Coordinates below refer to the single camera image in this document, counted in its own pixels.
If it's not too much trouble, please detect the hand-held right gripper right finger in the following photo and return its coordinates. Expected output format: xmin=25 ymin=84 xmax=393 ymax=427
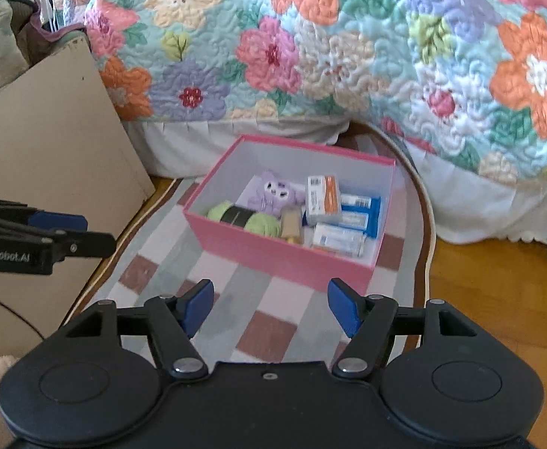
xmin=327 ymin=278 xmax=479 ymax=377

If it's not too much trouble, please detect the floral quilt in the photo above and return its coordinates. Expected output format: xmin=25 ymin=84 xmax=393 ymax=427
xmin=56 ymin=0 xmax=547 ymax=183

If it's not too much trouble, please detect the green yarn ball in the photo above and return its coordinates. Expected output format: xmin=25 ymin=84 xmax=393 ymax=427
xmin=206 ymin=200 xmax=283 ymax=239

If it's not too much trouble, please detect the pink cardboard box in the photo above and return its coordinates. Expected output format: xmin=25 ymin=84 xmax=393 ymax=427
xmin=183 ymin=134 xmax=397 ymax=296

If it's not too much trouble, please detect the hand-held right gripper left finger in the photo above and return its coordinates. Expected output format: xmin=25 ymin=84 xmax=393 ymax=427
xmin=65 ymin=279 xmax=216 ymax=379

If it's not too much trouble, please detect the small orange and white box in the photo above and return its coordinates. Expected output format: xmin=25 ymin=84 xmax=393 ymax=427
xmin=305 ymin=175 xmax=342 ymax=225

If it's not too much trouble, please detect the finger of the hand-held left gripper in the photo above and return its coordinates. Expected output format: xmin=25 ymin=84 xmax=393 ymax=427
xmin=0 ymin=217 xmax=116 ymax=263
xmin=0 ymin=200 xmax=88 ymax=235

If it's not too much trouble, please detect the white bed skirt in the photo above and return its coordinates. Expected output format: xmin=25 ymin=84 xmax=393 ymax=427
xmin=121 ymin=117 xmax=547 ymax=246

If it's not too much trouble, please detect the beige cabinet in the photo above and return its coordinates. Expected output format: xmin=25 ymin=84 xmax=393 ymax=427
xmin=0 ymin=33 xmax=156 ymax=370

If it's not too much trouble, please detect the purple plush toy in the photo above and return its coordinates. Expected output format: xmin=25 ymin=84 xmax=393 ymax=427
xmin=246 ymin=169 xmax=308 ymax=218

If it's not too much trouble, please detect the blue wipes packet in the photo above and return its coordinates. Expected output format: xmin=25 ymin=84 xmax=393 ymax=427
xmin=339 ymin=193 xmax=381 ymax=239

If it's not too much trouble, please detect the beige bottle with gold cap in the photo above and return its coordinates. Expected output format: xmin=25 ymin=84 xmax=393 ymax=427
xmin=279 ymin=206 xmax=306 ymax=245

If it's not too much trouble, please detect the checked rug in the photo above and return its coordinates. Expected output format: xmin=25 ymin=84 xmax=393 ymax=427
xmin=58 ymin=122 xmax=437 ymax=370

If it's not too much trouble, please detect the black cable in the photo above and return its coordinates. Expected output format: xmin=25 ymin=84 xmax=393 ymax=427
xmin=0 ymin=290 xmax=47 ymax=340

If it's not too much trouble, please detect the white wipes packet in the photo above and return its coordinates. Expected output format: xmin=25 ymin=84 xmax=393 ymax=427
xmin=311 ymin=223 xmax=368 ymax=258

